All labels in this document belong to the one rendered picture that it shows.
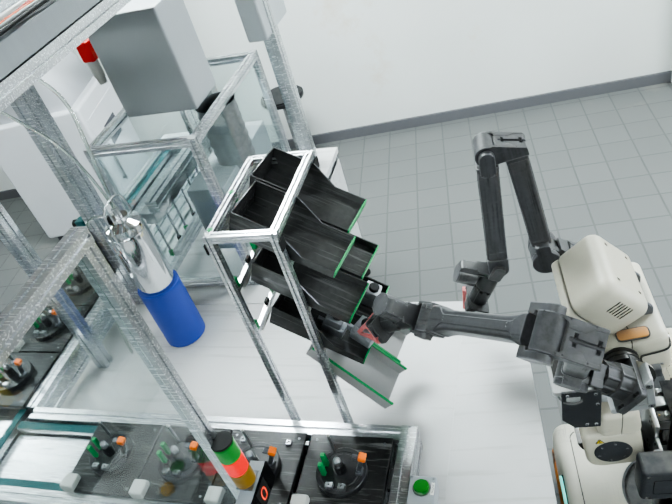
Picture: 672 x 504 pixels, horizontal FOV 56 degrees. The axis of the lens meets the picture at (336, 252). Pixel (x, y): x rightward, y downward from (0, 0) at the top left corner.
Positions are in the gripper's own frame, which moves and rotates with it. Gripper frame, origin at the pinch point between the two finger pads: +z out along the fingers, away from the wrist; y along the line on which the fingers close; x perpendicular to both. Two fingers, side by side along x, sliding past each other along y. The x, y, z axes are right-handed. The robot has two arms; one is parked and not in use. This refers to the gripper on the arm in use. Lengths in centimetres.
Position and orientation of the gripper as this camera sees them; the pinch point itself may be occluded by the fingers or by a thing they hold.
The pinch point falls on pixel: (365, 326)
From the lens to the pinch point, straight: 170.4
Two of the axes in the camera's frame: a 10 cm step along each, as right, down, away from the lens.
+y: -5.5, 5.7, -6.1
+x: 5.8, 7.9, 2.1
